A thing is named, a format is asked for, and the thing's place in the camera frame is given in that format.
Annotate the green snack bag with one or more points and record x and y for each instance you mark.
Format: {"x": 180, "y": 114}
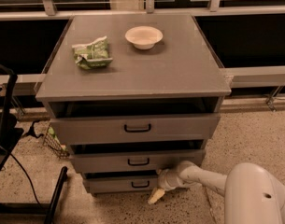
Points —
{"x": 92, "y": 55}

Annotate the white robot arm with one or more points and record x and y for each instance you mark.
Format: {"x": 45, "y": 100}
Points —
{"x": 251, "y": 194}

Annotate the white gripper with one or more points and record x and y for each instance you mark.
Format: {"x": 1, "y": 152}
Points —
{"x": 164, "y": 180}

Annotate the metal window railing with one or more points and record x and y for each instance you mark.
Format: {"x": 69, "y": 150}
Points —
{"x": 247, "y": 35}

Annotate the grey drawer cabinet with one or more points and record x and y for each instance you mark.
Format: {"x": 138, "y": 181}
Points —
{"x": 177, "y": 76}

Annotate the black metal stand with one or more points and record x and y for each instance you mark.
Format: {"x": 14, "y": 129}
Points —
{"x": 9, "y": 138}

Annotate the grey top drawer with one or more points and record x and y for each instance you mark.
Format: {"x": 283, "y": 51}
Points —
{"x": 133, "y": 129}

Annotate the grey drawer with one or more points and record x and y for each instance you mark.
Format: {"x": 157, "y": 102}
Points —
{"x": 120, "y": 182}
{"x": 134, "y": 161}
{"x": 133, "y": 129}

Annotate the grey bottom drawer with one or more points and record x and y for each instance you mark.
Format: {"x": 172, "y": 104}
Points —
{"x": 120, "y": 182}

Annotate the wire mesh basket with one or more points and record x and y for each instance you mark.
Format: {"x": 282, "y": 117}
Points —
{"x": 52, "y": 142}

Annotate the white bowl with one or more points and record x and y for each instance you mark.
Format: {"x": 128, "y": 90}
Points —
{"x": 144, "y": 37}

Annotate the grey middle drawer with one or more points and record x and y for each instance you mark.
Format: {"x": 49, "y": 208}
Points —
{"x": 134, "y": 161}

